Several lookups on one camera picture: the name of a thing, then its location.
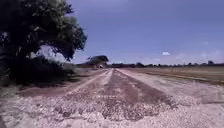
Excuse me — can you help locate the dark roofed shelter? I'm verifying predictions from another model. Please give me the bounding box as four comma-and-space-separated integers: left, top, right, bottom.
83, 54, 110, 70

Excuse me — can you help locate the pale gravel track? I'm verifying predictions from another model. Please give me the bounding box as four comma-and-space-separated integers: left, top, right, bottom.
0, 67, 224, 128

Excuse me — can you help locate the distant row of trees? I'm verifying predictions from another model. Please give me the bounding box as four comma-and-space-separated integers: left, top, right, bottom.
108, 60, 224, 69

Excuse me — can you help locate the low pale kerb strip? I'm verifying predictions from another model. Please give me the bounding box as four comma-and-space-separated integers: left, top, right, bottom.
146, 71, 224, 84

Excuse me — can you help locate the dry grass verge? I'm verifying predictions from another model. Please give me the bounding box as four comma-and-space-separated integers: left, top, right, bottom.
0, 67, 108, 101

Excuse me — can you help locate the dry grass field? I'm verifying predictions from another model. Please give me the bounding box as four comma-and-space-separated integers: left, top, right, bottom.
124, 65, 224, 86

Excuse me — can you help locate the large dark green tree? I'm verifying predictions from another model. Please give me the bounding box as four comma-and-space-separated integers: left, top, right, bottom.
0, 0, 88, 86

